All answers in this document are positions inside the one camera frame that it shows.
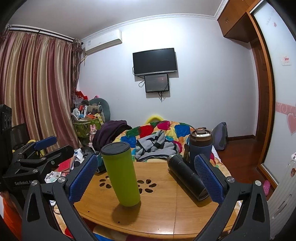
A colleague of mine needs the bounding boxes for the green cup with black lid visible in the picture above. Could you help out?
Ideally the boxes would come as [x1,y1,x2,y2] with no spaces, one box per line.
[100,142,141,207]

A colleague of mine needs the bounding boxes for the pink bunny toy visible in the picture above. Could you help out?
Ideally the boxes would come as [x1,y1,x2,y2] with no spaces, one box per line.
[89,124,98,140]

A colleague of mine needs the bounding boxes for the yellow plastic ring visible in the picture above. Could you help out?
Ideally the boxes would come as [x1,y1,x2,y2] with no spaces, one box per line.
[144,114,164,126]

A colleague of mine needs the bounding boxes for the curtain rod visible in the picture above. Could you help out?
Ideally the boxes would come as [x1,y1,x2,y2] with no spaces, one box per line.
[7,24,75,42]

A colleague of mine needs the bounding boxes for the small black wall monitor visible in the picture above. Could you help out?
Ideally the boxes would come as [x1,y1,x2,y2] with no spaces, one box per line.
[144,74,170,93]

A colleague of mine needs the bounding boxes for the white air conditioner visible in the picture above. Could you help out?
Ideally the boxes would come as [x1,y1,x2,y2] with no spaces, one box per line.
[84,29,122,55]

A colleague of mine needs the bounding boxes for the green storage basket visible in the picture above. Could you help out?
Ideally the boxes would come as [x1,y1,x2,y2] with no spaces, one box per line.
[73,117,102,146]

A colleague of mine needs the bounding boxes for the grey backpack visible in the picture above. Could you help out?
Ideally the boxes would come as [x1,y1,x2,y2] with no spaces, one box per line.
[211,122,228,151]

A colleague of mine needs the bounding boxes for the red book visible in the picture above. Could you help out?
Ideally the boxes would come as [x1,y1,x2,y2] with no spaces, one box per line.
[58,159,75,172]

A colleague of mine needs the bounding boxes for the pink slipper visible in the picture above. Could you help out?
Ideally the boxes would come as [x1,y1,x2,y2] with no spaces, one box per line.
[262,180,271,196]

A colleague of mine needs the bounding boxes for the colourful patchwork quilt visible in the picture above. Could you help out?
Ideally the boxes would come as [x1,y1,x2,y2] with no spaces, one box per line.
[113,120,232,178]

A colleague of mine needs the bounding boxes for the dark purple blanket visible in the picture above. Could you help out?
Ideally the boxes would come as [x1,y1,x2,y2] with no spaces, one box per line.
[92,120,133,154]

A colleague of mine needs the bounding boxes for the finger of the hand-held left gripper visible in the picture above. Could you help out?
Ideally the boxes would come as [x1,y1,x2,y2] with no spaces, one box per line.
[13,136,58,160]
[18,145,75,171]

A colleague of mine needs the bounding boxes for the black wall television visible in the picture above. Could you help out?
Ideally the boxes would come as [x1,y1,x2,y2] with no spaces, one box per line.
[132,48,178,76]

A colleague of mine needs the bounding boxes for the grey striped garment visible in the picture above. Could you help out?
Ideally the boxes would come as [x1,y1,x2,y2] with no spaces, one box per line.
[135,130,183,162]

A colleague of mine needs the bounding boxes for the white radiator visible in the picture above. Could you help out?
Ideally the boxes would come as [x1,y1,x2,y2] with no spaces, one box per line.
[268,152,296,240]

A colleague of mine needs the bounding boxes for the black thermos bottle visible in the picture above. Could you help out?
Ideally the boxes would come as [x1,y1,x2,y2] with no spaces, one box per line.
[167,154,210,202]

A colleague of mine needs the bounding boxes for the wardrobe with frosted sliding door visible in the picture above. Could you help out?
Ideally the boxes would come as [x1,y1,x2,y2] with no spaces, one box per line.
[246,0,296,192]

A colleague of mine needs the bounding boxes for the grey plush cushion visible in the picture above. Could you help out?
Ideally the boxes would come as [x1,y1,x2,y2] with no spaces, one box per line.
[88,98,111,123]

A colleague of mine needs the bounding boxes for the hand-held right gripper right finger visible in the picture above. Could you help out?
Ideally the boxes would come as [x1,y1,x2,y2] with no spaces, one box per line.
[192,153,271,241]

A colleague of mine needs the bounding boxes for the dark blue tumbler brown lid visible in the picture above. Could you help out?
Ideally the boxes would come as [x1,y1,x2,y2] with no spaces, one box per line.
[188,127,213,171]

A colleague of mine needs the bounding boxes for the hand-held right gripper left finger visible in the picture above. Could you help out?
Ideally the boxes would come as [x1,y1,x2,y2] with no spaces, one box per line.
[22,153,99,241]

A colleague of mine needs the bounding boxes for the wooden overhead cabinet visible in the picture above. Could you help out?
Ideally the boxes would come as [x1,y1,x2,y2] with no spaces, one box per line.
[217,0,258,43]

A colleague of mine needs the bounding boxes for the striped pink curtain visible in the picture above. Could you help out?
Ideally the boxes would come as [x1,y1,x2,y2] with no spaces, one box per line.
[0,30,82,150]

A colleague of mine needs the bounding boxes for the orange cloth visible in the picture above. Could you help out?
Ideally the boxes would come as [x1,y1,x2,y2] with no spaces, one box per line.
[0,192,24,241]

